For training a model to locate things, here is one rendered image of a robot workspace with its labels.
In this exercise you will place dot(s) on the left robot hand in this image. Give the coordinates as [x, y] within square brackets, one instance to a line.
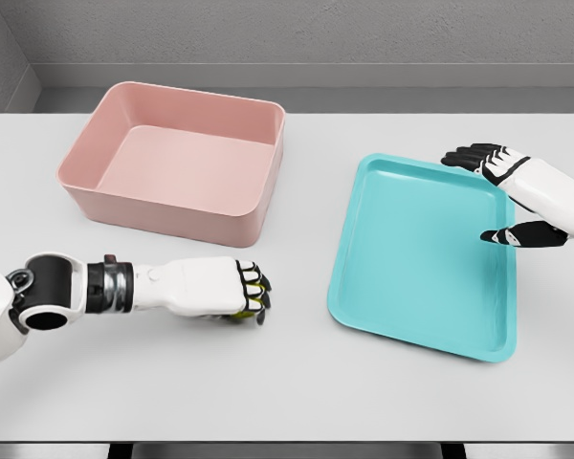
[205, 287]

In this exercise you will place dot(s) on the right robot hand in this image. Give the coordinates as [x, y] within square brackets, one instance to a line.
[545, 191]

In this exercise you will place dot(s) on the yellow-green tennis ball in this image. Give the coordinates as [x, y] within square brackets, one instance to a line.
[243, 314]

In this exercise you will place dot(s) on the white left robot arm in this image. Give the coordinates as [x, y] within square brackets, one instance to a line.
[52, 287]

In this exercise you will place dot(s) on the pink plastic basket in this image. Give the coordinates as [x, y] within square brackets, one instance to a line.
[182, 162]

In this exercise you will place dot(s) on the blue plastic tray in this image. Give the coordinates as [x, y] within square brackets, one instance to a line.
[411, 258]

